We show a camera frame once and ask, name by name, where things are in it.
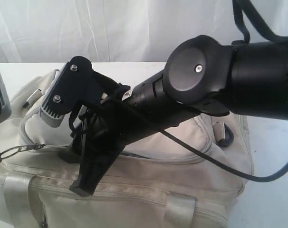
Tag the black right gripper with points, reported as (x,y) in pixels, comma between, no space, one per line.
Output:
(110,122)

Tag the cream fabric duffel bag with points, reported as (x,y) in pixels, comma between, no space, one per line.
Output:
(154,183)

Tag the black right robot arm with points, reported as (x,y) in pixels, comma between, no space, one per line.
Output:
(201,76)

